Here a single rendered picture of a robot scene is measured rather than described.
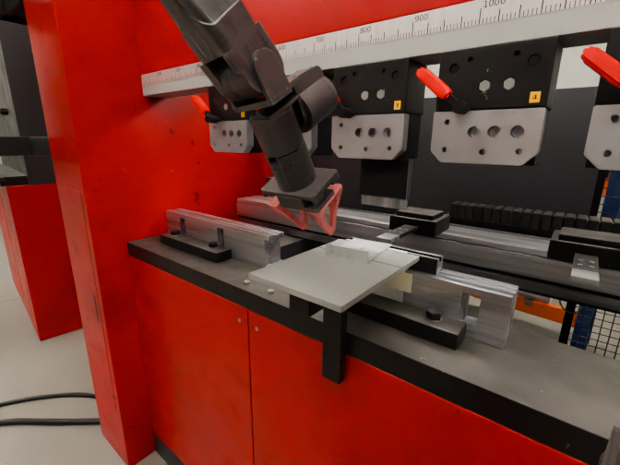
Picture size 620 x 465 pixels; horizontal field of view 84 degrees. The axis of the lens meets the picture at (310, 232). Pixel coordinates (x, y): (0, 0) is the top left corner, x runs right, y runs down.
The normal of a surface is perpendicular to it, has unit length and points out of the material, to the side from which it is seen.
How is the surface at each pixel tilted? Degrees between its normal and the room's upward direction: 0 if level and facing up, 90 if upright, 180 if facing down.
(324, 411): 90
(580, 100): 90
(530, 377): 0
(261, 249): 90
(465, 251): 90
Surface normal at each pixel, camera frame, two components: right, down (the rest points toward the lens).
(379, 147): -0.62, 0.20
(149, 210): 0.78, 0.17
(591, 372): 0.01, -0.97
